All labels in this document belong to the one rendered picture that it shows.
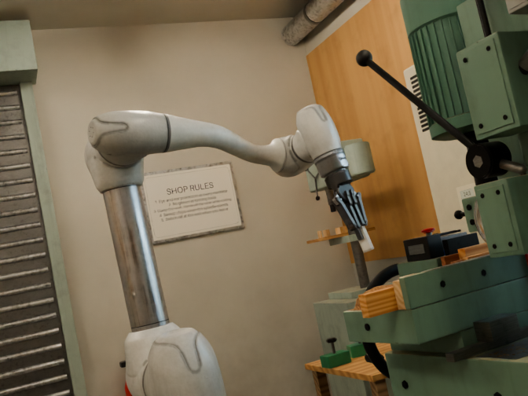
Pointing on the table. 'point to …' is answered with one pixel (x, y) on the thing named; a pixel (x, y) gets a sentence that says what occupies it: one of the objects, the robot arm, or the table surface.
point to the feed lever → (487, 157)
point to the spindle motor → (438, 61)
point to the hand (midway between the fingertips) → (364, 239)
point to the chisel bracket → (470, 212)
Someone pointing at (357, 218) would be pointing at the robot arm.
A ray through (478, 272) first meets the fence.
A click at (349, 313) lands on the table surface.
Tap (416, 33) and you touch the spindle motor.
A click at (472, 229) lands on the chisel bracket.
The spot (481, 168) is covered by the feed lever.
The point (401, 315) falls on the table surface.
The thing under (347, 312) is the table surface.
